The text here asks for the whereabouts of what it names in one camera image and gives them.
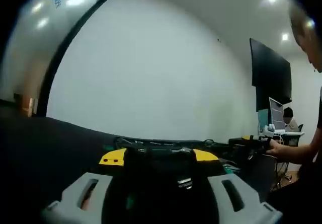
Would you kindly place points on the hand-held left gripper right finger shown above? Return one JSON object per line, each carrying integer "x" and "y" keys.
{"x": 241, "y": 191}

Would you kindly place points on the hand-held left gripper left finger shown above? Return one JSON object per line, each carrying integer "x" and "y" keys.
{"x": 75, "y": 183}

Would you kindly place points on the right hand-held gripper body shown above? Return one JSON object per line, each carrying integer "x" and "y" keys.
{"x": 262, "y": 147}

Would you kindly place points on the green bit holder tool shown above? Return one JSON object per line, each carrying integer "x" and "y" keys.
{"x": 231, "y": 169}

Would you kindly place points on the silver ratchet wrench tool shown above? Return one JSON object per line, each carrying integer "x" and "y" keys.
{"x": 181, "y": 150}

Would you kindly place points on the person's right hand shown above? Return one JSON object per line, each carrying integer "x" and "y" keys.
{"x": 275, "y": 149}

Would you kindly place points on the teal panel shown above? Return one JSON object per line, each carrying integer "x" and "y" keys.
{"x": 263, "y": 120}

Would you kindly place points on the white desk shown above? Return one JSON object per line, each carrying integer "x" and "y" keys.
{"x": 289, "y": 133}

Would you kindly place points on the silver computer monitor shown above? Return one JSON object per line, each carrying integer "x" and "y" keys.
{"x": 276, "y": 114}

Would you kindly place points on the black screen stand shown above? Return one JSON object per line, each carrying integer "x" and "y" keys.
{"x": 262, "y": 99}

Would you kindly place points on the black office chair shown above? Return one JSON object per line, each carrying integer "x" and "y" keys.
{"x": 300, "y": 128}

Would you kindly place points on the brown wooden furniture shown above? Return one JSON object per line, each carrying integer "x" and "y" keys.
{"x": 26, "y": 104}

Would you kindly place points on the person's head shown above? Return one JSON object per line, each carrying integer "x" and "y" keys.
{"x": 305, "y": 27}

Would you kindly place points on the large black wall screen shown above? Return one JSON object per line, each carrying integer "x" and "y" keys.
{"x": 271, "y": 70}

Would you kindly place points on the black door frame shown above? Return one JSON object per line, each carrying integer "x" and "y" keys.
{"x": 65, "y": 47}

